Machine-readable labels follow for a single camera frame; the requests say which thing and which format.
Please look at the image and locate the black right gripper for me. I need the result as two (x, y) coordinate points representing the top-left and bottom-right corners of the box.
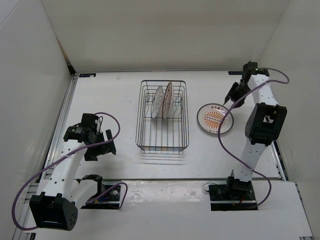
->
(223, 82), (251, 110)

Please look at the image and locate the plate with orange sunburst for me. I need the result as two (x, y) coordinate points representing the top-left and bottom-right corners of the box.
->
(196, 103), (234, 135)

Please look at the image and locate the white plate blue cloud motif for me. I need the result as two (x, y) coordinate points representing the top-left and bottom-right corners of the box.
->
(151, 85), (164, 118)

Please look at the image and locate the white plate red pattern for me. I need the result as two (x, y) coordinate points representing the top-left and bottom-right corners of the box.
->
(162, 81), (173, 119)

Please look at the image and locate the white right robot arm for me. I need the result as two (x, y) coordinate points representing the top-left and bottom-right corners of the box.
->
(224, 62), (287, 200)

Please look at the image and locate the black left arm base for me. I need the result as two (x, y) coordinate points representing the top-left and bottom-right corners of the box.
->
(81, 182), (128, 210)

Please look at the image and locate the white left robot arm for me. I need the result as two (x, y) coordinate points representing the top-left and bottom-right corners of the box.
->
(29, 126), (116, 231)

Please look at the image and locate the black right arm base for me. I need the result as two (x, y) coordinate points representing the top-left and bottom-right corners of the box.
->
(202, 180), (258, 211)

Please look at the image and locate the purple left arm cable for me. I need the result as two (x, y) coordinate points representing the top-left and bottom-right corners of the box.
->
(12, 112), (128, 230)

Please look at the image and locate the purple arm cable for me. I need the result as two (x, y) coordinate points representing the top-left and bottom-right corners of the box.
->
(217, 67), (291, 210)
(12, 112), (128, 230)

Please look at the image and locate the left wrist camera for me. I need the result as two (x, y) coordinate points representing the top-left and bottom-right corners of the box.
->
(79, 113), (103, 134)

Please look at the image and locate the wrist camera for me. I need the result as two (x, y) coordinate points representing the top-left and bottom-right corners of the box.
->
(242, 61), (258, 79)
(79, 113), (103, 134)

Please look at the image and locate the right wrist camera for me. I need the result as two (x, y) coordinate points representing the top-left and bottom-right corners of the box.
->
(242, 61), (258, 79)

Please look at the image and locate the aluminium front rail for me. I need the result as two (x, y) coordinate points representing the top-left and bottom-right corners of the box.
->
(72, 177), (286, 181)

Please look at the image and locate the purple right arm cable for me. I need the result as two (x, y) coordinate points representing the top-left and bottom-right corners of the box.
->
(217, 67), (291, 210)

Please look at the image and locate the metal wire dish rack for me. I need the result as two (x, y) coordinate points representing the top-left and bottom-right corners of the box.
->
(135, 80), (190, 154)

